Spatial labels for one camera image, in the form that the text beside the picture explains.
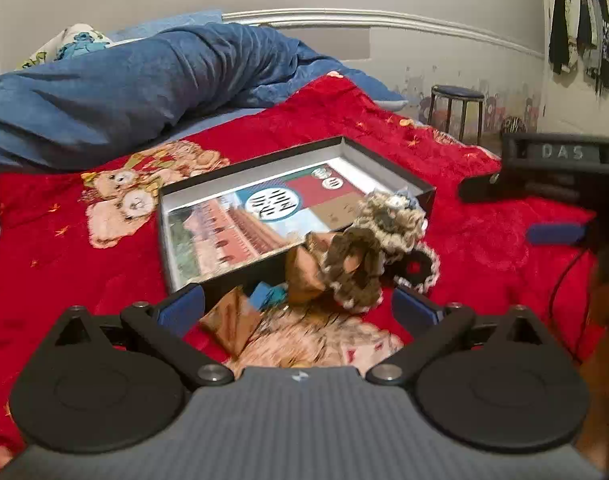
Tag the beige grey crochet scrunchie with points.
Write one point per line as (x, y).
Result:
(384, 225)

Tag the black white-trimmed scrunchie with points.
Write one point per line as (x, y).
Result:
(432, 265)

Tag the cartoon print pillow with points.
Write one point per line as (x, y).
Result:
(74, 42)

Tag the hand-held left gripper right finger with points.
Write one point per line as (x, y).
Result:
(414, 307)

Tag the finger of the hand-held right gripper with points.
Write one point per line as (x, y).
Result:
(477, 189)
(554, 234)

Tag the red printed blanket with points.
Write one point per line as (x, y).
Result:
(484, 260)

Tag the round metal stool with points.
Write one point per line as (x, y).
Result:
(457, 92)

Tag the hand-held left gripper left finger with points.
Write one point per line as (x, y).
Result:
(184, 306)

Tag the hanging black clothes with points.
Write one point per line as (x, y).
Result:
(564, 15)

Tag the blue duvet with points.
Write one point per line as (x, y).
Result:
(134, 85)

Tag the small blue packet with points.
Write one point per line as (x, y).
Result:
(262, 295)

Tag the black shallow box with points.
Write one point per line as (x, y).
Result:
(224, 225)

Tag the striped seat cushion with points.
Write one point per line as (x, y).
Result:
(513, 124)

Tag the brown crochet scrunchie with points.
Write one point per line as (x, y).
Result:
(334, 255)

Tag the cartoon wall border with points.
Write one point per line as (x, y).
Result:
(504, 105)

